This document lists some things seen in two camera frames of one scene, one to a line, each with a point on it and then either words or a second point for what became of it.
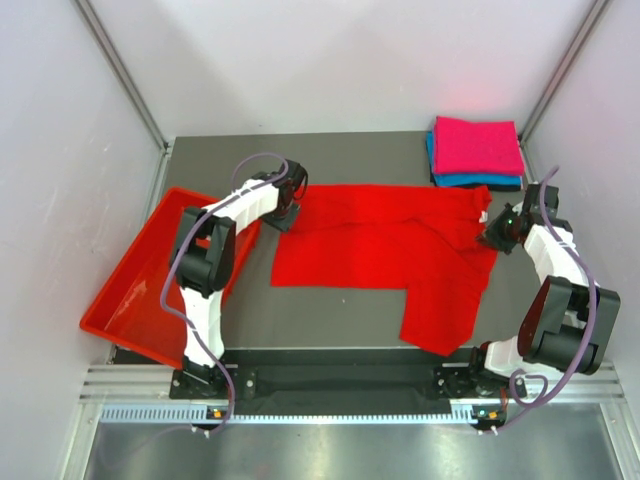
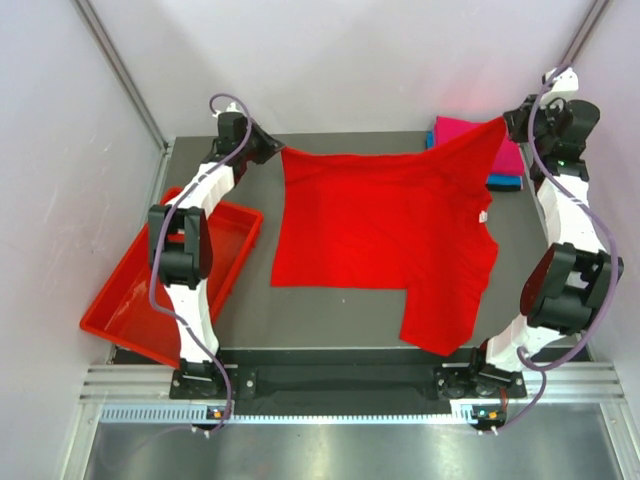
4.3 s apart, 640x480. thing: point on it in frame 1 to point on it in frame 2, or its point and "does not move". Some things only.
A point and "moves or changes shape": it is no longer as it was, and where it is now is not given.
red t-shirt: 422,239 moves or changes shape
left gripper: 286,222 to 269,145
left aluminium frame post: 128,78 does not move
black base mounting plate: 341,375 does not move
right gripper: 491,236 to 515,120
